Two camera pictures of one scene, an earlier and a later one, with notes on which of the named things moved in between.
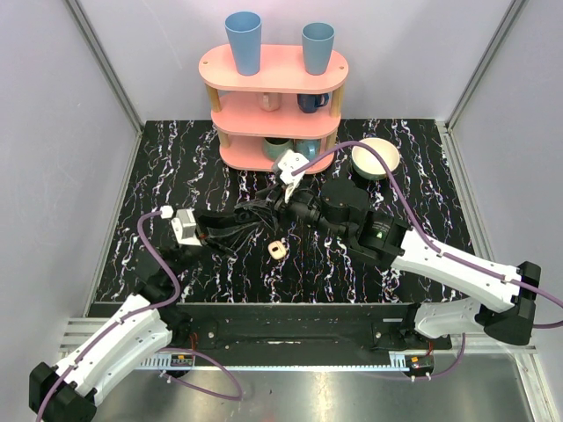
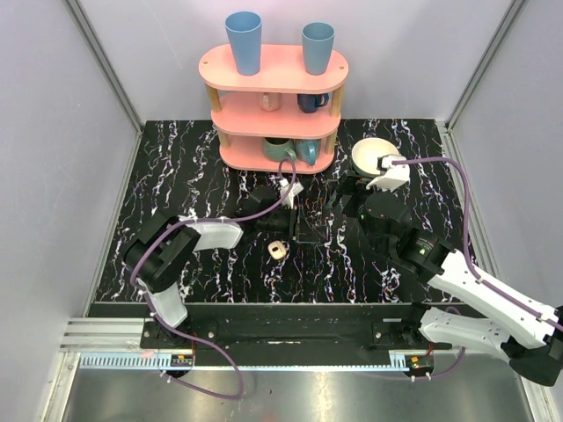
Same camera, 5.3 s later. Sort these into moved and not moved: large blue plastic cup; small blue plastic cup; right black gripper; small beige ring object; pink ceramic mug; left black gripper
Moved: left black gripper; right black gripper
Not moved: pink ceramic mug; small blue plastic cup; large blue plastic cup; small beige ring object
